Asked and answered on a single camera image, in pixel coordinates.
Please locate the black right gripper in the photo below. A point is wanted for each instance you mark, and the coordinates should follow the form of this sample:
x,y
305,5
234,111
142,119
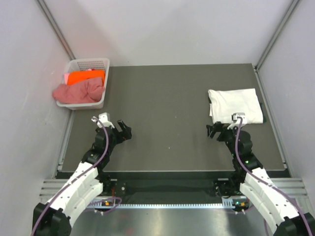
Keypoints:
x,y
217,127

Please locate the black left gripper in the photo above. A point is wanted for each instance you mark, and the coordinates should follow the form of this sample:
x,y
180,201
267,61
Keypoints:
x,y
126,134

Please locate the white green ringer t-shirt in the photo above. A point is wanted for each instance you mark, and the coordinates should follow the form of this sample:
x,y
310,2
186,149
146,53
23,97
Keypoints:
x,y
223,104

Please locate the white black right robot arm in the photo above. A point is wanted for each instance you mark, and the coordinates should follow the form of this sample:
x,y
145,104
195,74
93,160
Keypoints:
x,y
281,213

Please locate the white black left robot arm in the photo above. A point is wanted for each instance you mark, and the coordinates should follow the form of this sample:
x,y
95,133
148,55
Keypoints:
x,y
58,215

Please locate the pink crumpled t-shirt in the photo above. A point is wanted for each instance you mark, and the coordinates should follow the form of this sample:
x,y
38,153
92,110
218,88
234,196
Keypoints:
x,y
87,91

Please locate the orange folded t-shirt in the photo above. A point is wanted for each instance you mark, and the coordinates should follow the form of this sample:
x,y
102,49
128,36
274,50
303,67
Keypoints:
x,y
78,76

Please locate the white plastic laundry basket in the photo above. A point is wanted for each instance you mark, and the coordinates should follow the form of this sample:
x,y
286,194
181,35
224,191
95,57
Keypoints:
x,y
83,65

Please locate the light pink garment in basket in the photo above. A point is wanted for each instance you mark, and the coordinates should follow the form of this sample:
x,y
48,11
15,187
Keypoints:
x,y
65,77

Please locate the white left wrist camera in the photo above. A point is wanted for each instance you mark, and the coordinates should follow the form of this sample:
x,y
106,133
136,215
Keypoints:
x,y
104,120

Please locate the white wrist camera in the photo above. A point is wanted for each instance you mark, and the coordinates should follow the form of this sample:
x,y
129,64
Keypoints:
x,y
104,120
238,121

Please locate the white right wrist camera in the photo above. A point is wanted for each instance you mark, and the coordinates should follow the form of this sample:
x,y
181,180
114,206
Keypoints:
x,y
238,121

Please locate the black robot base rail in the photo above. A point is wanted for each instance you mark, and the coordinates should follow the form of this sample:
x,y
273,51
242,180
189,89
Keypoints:
x,y
172,187

